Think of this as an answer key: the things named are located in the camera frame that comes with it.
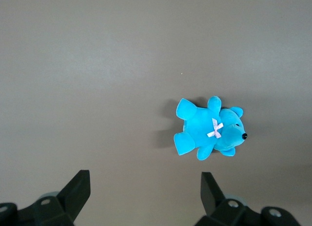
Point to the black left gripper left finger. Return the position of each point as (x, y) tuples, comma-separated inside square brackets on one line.
[(70, 199)]

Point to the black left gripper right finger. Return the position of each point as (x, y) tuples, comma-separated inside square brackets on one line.
[(217, 206)]

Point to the blue teddy bear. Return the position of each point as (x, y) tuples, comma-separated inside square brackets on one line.
[(200, 128)]

